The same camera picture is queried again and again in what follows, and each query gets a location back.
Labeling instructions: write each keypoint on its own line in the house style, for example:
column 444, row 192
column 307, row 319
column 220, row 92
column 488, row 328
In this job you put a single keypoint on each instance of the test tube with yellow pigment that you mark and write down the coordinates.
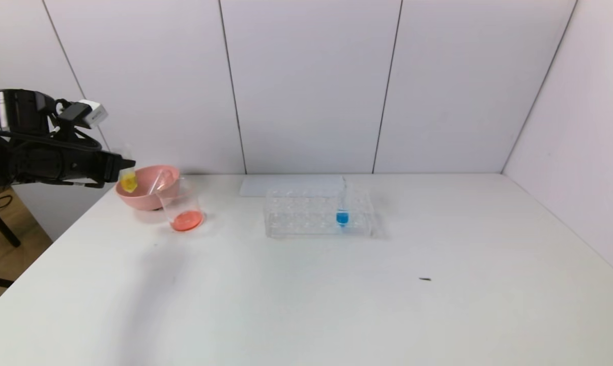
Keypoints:
column 128, row 183

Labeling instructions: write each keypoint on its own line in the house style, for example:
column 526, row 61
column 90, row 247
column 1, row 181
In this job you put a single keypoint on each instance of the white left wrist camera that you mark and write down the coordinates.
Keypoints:
column 90, row 113

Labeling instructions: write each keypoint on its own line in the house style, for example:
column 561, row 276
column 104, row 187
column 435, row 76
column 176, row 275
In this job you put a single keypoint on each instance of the clear acrylic test tube rack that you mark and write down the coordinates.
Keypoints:
column 359, row 213

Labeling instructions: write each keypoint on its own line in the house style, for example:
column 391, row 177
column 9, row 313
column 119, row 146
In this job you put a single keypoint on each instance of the white paper sheet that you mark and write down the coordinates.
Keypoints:
column 265, row 186

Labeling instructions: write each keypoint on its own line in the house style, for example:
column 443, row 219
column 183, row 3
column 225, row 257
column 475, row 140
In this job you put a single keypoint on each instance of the test tube with red pigment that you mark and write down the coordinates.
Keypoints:
column 161, row 182

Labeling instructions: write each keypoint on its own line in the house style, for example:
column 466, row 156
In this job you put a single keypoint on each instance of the pink plastic bowl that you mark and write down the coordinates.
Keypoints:
column 143, row 199

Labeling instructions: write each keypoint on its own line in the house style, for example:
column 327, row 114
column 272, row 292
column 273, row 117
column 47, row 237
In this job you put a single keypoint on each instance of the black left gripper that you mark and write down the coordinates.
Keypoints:
column 109, row 168

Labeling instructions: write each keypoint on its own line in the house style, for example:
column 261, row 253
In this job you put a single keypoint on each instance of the clear glass beaker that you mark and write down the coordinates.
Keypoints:
column 186, row 219

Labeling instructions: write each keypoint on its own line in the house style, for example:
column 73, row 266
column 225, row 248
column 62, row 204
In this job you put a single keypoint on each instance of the test tube with blue pigment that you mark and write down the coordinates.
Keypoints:
column 342, row 218

